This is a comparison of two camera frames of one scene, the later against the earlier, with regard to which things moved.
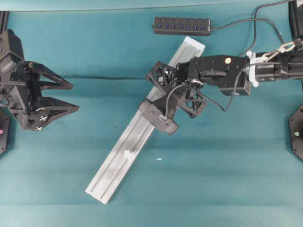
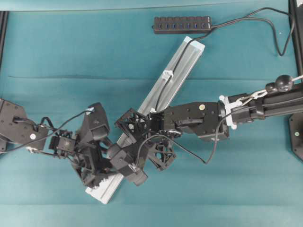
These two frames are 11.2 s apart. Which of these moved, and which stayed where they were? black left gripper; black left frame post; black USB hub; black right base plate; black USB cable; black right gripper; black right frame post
Moved: black right gripper; black left gripper; black USB cable
Stayed: black right base plate; black right frame post; black USB hub; black left frame post
